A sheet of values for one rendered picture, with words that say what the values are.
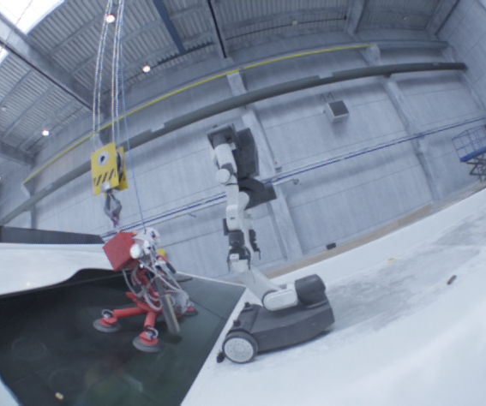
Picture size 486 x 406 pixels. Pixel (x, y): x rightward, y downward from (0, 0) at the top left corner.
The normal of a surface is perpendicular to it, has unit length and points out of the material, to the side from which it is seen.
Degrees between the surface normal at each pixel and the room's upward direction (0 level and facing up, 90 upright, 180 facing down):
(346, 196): 90
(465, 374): 40
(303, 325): 90
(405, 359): 21
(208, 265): 90
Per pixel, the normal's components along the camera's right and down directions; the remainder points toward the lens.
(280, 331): -0.20, -0.11
